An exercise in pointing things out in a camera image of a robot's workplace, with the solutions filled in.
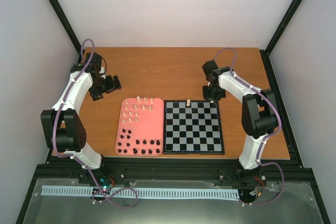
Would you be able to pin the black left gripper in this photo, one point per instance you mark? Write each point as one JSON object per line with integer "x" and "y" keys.
{"x": 112, "y": 87}

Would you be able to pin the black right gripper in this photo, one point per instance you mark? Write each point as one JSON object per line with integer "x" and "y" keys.
{"x": 207, "y": 97}

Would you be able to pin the white chess bishop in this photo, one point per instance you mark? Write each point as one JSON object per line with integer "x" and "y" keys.
{"x": 188, "y": 103}

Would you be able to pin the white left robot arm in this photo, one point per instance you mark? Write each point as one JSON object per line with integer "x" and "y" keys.
{"x": 63, "y": 130}

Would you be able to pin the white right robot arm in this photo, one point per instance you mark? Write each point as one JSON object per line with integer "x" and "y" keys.
{"x": 259, "y": 118}

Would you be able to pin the left controller board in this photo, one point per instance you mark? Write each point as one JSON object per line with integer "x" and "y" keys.
{"x": 107, "y": 182}

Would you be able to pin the controller board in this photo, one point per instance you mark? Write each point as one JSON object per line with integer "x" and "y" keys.
{"x": 258, "y": 189}
{"x": 107, "y": 182}

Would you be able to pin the right controller board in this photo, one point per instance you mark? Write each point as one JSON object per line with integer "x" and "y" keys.
{"x": 258, "y": 189}

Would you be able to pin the black grey chessboard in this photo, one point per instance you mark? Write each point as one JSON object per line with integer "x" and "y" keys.
{"x": 192, "y": 129}

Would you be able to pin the pink plastic tray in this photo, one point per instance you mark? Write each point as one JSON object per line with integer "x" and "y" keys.
{"x": 149, "y": 127}

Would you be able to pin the light blue cable duct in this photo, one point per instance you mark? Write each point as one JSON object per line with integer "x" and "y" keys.
{"x": 141, "y": 193}

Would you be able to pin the black aluminium frame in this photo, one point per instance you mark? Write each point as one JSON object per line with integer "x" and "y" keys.
{"x": 185, "y": 169}

